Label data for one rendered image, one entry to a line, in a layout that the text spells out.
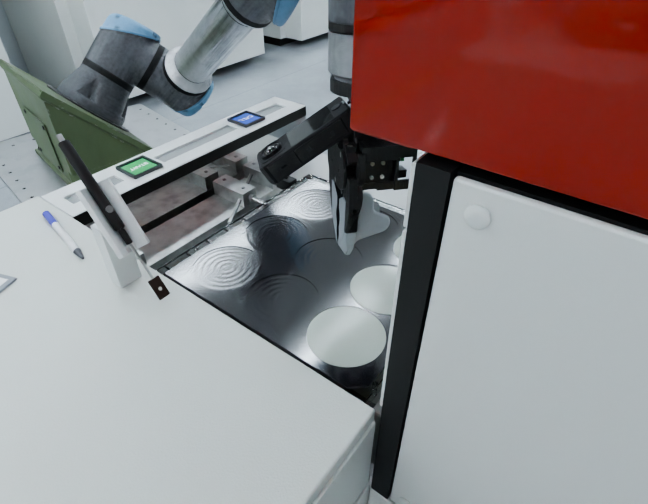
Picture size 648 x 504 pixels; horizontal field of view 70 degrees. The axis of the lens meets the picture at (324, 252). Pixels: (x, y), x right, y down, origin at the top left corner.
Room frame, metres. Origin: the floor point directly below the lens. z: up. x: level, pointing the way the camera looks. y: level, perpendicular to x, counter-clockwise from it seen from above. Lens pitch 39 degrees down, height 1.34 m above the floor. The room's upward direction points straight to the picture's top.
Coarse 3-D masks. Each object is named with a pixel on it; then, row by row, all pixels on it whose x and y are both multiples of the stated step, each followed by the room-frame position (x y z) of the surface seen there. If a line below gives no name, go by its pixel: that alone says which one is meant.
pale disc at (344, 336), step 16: (320, 320) 0.41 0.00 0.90; (336, 320) 0.41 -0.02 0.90; (352, 320) 0.41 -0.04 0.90; (368, 320) 0.41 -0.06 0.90; (320, 336) 0.38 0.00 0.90; (336, 336) 0.38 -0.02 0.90; (352, 336) 0.38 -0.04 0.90; (368, 336) 0.38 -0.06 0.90; (384, 336) 0.38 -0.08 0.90; (320, 352) 0.36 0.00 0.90; (336, 352) 0.36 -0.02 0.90; (352, 352) 0.36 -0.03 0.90; (368, 352) 0.36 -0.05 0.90
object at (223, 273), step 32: (320, 192) 0.73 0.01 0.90; (256, 224) 0.63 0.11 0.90; (288, 224) 0.63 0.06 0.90; (320, 224) 0.63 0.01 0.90; (192, 256) 0.54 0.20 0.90; (224, 256) 0.54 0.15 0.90; (256, 256) 0.54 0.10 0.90; (288, 256) 0.54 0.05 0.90; (320, 256) 0.54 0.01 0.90; (352, 256) 0.54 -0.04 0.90; (384, 256) 0.54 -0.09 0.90; (192, 288) 0.47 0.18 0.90; (224, 288) 0.47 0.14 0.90; (256, 288) 0.47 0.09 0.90; (288, 288) 0.47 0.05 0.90; (320, 288) 0.47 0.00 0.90; (256, 320) 0.41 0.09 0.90; (288, 320) 0.41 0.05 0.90; (384, 320) 0.41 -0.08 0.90; (288, 352) 0.36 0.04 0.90; (384, 352) 0.36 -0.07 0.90; (352, 384) 0.31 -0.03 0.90
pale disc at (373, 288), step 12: (360, 276) 0.50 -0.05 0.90; (372, 276) 0.50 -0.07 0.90; (384, 276) 0.50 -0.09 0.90; (396, 276) 0.50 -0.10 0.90; (360, 288) 0.47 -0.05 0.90; (372, 288) 0.47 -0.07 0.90; (384, 288) 0.47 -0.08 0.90; (360, 300) 0.45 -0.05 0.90; (372, 300) 0.45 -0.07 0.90; (384, 300) 0.45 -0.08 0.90; (384, 312) 0.42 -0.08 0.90
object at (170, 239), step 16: (256, 192) 0.76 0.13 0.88; (272, 192) 0.77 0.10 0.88; (192, 208) 0.71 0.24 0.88; (208, 208) 0.71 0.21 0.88; (224, 208) 0.71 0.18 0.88; (240, 208) 0.71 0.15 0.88; (160, 224) 0.66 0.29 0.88; (176, 224) 0.66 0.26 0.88; (192, 224) 0.66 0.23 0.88; (208, 224) 0.66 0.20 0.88; (224, 224) 0.67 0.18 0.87; (160, 240) 0.61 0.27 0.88; (176, 240) 0.61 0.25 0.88; (192, 240) 0.61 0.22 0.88; (160, 256) 0.57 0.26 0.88; (176, 256) 0.58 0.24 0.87
